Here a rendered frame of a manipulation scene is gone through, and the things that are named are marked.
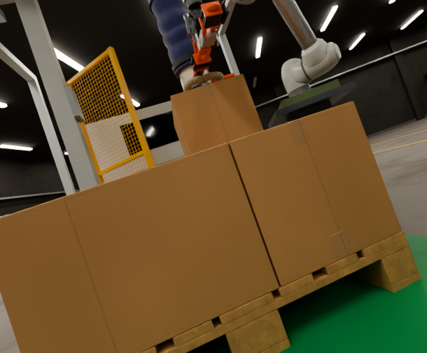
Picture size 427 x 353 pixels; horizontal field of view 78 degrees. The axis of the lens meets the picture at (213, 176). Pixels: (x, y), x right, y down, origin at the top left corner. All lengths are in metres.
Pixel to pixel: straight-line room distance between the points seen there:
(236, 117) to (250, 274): 0.89
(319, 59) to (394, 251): 1.33
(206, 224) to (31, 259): 0.40
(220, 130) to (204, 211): 0.76
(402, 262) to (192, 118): 1.02
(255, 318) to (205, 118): 0.96
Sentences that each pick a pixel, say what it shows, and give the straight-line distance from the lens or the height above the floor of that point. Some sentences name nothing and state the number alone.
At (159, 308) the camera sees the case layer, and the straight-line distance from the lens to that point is 0.71.
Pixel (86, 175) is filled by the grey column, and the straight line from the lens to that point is 2.71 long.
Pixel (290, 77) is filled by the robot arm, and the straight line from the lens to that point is 2.01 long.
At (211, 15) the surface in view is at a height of 1.05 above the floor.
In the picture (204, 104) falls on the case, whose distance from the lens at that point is 1.40.
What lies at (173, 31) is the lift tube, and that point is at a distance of 1.77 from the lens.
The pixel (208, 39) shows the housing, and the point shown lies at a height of 1.05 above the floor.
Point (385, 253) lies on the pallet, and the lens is 0.91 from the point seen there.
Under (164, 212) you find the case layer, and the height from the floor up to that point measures 0.43.
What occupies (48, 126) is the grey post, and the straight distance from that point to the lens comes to 5.27.
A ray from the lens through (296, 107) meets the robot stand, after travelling 1.77.
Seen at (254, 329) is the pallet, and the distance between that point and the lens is 0.77.
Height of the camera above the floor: 0.46
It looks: 1 degrees up
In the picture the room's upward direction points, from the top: 20 degrees counter-clockwise
